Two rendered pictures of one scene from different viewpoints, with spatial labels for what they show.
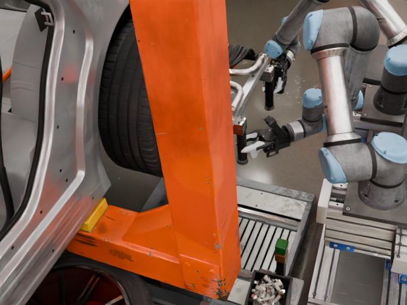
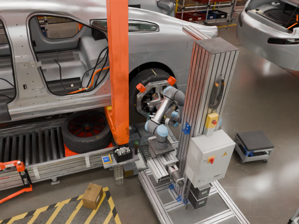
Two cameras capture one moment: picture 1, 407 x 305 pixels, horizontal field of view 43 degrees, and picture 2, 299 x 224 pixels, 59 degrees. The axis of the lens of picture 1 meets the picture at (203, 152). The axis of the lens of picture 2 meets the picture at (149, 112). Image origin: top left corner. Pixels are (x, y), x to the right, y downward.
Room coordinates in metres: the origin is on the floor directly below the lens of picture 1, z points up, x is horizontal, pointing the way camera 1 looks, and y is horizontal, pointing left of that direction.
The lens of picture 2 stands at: (-0.48, -1.80, 2.83)
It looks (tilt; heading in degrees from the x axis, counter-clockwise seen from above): 38 degrees down; 41
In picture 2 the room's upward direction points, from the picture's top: 3 degrees clockwise
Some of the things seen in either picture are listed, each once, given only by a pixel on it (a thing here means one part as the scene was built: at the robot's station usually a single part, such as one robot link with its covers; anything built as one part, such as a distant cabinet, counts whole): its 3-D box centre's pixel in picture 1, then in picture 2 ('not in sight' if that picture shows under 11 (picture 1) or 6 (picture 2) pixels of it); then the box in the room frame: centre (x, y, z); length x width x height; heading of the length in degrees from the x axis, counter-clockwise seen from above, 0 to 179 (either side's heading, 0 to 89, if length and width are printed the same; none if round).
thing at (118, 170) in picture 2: not in sight; (118, 171); (0.89, -0.13, 0.21); 0.10 x 0.10 x 0.42; 63
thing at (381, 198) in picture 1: (383, 183); (161, 141); (1.13, -0.57, 0.87); 0.15 x 0.15 x 0.10
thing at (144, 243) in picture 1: (123, 224); (114, 113); (1.23, 0.32, 0.69); 0.52 x 0.17 x 0.35; 63
